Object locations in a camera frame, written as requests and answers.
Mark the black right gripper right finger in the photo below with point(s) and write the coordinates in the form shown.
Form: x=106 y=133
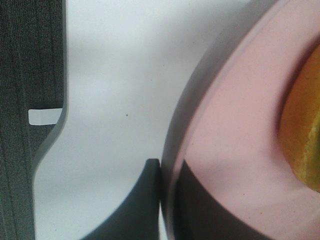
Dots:
x=198 y=216

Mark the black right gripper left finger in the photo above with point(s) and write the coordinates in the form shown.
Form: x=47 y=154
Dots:
x=137 y=218

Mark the pink round plate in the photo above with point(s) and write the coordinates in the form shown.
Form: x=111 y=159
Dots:
x=225 y=126

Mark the burger with lettuce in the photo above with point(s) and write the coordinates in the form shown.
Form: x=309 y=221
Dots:
x=299 y=128

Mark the white label on floor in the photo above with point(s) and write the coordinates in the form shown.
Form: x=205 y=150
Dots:
x=42 y=117

